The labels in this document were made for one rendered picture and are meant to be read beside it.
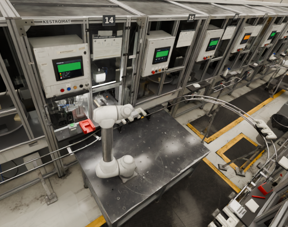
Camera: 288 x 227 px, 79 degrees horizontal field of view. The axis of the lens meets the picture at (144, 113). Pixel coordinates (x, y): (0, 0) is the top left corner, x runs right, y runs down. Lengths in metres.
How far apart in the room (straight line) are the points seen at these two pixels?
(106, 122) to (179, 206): 1.73
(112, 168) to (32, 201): 1.34
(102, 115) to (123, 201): 0.89
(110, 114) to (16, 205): 1.83
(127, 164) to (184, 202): 1.29
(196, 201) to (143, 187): 1.11
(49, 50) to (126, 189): 1.44
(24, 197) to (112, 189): 1.29
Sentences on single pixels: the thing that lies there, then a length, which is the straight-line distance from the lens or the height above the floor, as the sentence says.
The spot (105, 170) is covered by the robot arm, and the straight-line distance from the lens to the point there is 1.76.
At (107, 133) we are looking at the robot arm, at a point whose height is 1.29.
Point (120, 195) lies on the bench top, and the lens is 1.91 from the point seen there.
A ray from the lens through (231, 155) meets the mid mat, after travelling 3.67.
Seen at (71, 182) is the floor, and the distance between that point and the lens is 2.78.
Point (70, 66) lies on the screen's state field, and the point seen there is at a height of 1.65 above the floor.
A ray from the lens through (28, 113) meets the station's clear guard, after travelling 1.91.
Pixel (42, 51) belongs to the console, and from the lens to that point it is 1.61.
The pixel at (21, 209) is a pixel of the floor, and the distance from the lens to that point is 2.80.
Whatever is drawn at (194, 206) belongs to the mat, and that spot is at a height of 0.01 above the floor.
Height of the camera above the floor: 2.44
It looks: 41 degrees down
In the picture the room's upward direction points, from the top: 12 degrees clockwise
